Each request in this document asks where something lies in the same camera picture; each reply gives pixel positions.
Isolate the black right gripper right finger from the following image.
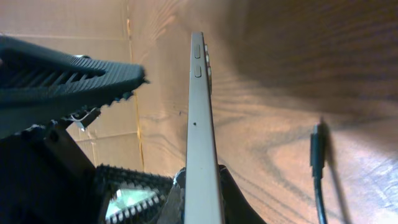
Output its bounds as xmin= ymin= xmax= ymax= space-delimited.
xmin=219 ymin=164 xmax=266 ymax=224

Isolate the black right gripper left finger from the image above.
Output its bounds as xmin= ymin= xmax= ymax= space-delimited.
xmin=93 ymin=164 xmax=185 ymax=224

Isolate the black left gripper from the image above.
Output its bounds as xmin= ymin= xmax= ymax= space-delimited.
xmin=1 ymin=35 xmax=146 ymax=223

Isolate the black USB charging cable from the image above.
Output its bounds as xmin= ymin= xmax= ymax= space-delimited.
xmin=309 ymin=123 xmax=329 ymax=224

